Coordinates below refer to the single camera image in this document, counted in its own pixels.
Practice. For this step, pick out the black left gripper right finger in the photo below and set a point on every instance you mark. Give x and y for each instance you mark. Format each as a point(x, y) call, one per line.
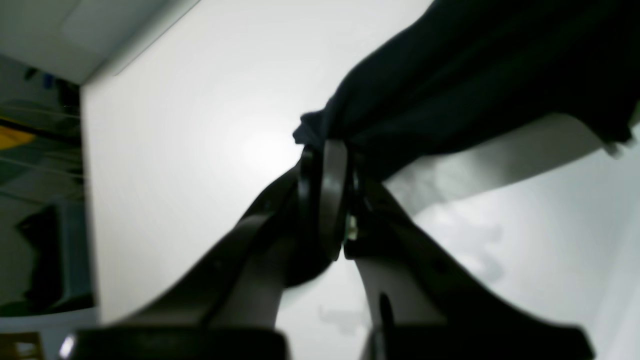
point(424, 305)

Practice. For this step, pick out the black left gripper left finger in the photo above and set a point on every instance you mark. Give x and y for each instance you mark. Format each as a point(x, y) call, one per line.
point(226, 305)

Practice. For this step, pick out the black t-shirt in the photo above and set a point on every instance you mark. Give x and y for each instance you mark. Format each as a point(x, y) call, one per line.
point(468, 71)

